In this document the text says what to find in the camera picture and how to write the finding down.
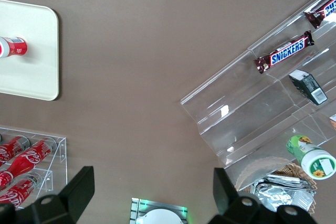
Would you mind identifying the red cola bottle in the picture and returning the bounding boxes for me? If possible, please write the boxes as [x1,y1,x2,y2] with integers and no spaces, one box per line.
[0,135,32,168]
[0,172,44,210]
[0,136,58,186]

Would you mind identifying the red white yogurt cup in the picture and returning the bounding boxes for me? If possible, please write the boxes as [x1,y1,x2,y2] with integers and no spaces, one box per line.
[0,36,28,59]

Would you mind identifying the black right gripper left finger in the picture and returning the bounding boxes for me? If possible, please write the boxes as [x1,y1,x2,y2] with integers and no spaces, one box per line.
[0,165,96,224]

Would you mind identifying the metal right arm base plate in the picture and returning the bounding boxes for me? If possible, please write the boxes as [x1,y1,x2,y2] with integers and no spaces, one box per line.
[130,197,189,224]

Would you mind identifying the silver foil packets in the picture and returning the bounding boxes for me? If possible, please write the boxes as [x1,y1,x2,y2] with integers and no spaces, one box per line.
[251,174,316,214]

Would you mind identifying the small dark green box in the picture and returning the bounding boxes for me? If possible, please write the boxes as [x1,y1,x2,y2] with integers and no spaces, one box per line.
[288,69,329,106]

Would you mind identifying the light wicker basket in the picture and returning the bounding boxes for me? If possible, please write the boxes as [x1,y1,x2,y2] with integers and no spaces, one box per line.
[235,161,319,217]

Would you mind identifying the clear acrylic bottle rack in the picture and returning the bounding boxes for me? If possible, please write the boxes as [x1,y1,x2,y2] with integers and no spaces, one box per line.
[0,126,69,210]

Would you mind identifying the Snickers chocolate bar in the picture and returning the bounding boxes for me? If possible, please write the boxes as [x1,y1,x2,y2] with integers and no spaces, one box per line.
[303,0,336,29]
[253,30,315,76]

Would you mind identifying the green white drink bottle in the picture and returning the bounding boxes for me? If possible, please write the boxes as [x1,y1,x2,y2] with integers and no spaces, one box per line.
[285,134,336,182]

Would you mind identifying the beige plastic tray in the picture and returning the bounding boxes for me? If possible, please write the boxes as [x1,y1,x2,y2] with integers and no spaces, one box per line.
[0,0,59,102]

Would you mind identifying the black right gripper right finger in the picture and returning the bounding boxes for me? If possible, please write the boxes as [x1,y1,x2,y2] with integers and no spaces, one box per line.
[209,167,316,224]

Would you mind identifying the clear acrylic stepped display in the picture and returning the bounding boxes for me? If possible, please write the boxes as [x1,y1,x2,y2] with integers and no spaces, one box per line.
[180,0,336,196]

